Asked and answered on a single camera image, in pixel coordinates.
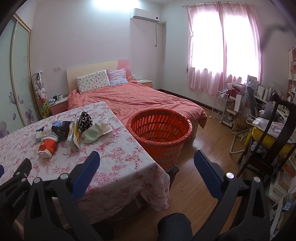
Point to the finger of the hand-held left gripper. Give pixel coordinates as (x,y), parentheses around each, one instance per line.
(23,169)
(1,170)

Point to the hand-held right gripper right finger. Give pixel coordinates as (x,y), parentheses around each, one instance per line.
(208,171)

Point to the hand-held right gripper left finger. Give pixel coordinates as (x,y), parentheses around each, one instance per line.
(85,171)

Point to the red paper cup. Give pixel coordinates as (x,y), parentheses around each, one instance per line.
(47,147)

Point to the green towel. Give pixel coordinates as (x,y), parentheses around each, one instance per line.
(91,136)

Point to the blue tissue packet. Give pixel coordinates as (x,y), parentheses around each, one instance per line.
(39,136)

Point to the white yellow snack wrapper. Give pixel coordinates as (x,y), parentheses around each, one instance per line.
(73,136)

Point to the orange plastic laundry basket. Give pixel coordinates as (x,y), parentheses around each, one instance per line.
(166,157)

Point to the dark striped cloth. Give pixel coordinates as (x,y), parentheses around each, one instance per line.
(60,131)

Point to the white tissue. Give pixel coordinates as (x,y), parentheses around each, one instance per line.
(103,126)

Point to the black floral cloth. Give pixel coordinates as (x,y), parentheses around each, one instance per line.
(85,120)

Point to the pink floral tablecloth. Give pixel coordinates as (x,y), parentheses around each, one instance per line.
(115,162)

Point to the dark stool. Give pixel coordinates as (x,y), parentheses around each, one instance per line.
(173,172)

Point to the brown paper bag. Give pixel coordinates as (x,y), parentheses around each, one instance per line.
(239,126)

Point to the white storage trolley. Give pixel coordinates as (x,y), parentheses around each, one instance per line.
(231,113)

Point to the green plush toy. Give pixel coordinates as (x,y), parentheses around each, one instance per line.
(45,109)

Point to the yellow basin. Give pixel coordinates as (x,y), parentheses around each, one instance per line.
(266,139)

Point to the person's leg in jeans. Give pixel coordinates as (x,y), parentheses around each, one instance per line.
(173,228)

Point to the pink nightstand with clutter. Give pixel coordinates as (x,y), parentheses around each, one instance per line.
(57,107)

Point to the white plastic crate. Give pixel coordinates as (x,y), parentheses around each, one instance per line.
(278,188)

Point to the white paper bag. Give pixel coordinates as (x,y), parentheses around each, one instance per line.
(239,104)

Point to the hanging plush toy organizer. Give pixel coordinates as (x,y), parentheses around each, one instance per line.
(39,88)

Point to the grey office chair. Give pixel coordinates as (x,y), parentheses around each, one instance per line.
(251,99)

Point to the dark wooden chair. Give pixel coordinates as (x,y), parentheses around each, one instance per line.
(284,129)

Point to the grey cloth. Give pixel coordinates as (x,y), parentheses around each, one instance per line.
(269,109)

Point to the cluttered desk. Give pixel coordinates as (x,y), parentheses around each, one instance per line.
(262,99)

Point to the white floral pillow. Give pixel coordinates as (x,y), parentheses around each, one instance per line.
(92,81)

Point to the salmon duvet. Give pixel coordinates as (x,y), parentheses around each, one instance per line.
(138,97)

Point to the pink curtain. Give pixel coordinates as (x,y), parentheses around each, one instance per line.
(254,46)
(196,78)

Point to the pink striped pillow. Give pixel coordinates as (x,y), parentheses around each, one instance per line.
(116,77)

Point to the floral wardrobe doors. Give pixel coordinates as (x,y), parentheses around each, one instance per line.
(20,69)

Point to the wooden bed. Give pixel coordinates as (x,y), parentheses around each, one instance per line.
(92,66)

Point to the white air conditioner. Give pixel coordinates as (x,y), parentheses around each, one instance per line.
(144,15)

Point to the curtain rod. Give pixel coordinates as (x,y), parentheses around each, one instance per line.
(203,4)

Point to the white tube frame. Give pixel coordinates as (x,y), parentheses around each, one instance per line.
(232,144)

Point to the wall bookshelf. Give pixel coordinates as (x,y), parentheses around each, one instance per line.
(291,67)

